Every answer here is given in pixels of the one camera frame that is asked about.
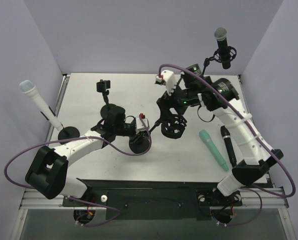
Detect black shock mount stand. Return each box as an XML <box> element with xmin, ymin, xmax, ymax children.
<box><xmin>128</xmin><ymin>114</ymin><xmax>187</xmax><ymax>155</ymax></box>

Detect black clip microphone stand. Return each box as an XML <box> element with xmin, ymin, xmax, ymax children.
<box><xmin>96</xmin><ymin>79</ymin><xmax>126</xmax><ymax>123</ymax></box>

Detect mint green microphone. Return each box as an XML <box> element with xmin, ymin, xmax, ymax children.
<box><xmin>198</xmin><ymin>129</ymin><xmax>229</xmax><ymax>172</ymax></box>

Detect black handheld microphone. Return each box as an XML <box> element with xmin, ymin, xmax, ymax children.
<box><xmin>220</xmin><ymin>125</ymin><xmax>237</xmax><ymax>167</ymax></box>

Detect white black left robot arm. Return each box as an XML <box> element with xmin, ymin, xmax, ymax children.
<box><xmin>25</xmin><ymin>103</ymin><xmax>152</xmax><ymax>206</ymax></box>

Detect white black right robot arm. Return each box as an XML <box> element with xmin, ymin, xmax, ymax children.
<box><xmin>155</xmin><ymin>65</ymin><xmax>284</xmax><ymax>205</ymax></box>

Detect black tripod microphone stand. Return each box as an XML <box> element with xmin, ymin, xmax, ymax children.
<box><xmin>176</xmin><ymin>46</ymin><xmax>238</xmax><ymax>87</ymax></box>

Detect black round base stand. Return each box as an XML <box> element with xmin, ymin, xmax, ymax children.
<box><xmin>57</xmin><ymin>126</ymin><xmax>80</xmax><ymax>140</ymax></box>

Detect grey head black microphone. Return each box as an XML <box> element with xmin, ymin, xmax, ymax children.
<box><xmin>214</xmin><ymin>27</ymin><xmax>231</xmax><ymax>70</ymax></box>

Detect white microphone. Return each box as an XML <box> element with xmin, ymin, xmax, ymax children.
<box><xmin>19</xmin><ymin>80</ymin><xmax>64</xmax><ymax>131</ymax></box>

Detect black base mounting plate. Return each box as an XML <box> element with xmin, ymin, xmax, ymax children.
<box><xmin>61</xmin><ymin>178</ymin><xmax>244</xmax><ymax>222</ymax></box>

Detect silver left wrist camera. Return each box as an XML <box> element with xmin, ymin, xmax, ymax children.
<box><xmin>135</xmin><ymin>113</ymin><xmax>149</xmax><ymax>134</ymax></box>

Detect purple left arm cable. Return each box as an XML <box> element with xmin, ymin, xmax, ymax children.
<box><xmin>3</xmin><ymin>117</ymin><xmax>154</xmax><ymax>228</ymax></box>

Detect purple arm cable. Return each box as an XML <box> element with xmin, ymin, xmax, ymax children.
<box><xmin>158</xmin><ymin>64</ymin><xmax>297</xmax><ymax>227</ymax></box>
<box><xmin>3</xmin><ymin>117</ymin><xmax>154</xmax><ymax>228</ymax></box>

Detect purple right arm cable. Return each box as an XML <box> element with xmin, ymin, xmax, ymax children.
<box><xmin>158</xmin><ymin>64</ymin><xmax>297</xmax><ymax>227</ymax></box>

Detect aluminium frame rail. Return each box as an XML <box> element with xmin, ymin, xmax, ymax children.
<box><xmin>8</xmin><ymin>74</ymin><xmax>297</xmax><ymax>240</ymax></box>

